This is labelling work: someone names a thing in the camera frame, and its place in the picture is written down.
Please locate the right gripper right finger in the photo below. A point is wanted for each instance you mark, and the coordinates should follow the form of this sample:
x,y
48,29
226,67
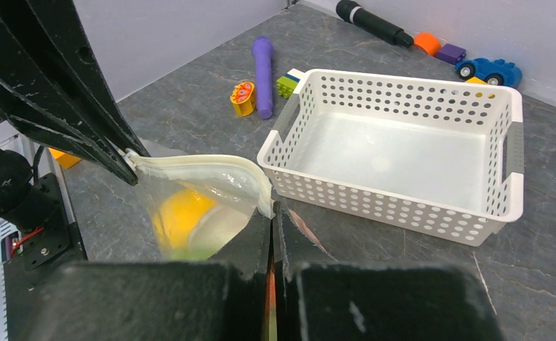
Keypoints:
x,y
319,298

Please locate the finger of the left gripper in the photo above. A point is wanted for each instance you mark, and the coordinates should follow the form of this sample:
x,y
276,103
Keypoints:
x,y
52,89

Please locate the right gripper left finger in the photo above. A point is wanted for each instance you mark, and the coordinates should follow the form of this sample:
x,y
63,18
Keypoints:
x,y
69,298

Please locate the yellow toy lemon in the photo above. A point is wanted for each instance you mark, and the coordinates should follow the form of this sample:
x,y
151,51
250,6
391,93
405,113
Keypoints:
x,y
178,216

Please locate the clear dotted zip bag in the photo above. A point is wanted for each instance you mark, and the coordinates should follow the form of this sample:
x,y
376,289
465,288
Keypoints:
x,y
238,186

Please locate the white perforated plastic basket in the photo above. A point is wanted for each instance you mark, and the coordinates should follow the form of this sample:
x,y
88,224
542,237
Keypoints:
x,y
436,157

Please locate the green toy grapes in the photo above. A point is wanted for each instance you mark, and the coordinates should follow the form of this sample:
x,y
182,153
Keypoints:
x,y
189,254

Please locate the orange yellow building block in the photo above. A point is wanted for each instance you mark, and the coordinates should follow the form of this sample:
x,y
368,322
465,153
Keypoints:
x,y
65,160

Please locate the yellow butterfly toy block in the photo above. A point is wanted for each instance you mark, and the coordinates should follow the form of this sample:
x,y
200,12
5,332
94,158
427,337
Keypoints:
x,y
243,98

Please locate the green white building block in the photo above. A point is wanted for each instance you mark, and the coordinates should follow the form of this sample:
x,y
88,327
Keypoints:
x,y
287,83

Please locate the yellow toy brick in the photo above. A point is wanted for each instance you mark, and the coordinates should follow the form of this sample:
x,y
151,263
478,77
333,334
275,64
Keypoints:
x,y
475,80

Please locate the purple toy block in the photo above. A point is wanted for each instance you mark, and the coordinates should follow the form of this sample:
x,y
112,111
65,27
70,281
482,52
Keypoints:
x,y
451,54

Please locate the orange toy block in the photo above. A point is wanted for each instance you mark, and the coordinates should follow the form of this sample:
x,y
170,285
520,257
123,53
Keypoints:
x,y
428,43

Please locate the blue toy car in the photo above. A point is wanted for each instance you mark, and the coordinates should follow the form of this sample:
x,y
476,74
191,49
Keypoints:
x,y
493,72

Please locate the black microphone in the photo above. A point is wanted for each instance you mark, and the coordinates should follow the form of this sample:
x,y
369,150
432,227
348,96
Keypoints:
x,y
353,13

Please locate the white cable duct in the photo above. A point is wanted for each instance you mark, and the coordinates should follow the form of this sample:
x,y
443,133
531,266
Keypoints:
x,y
6,230

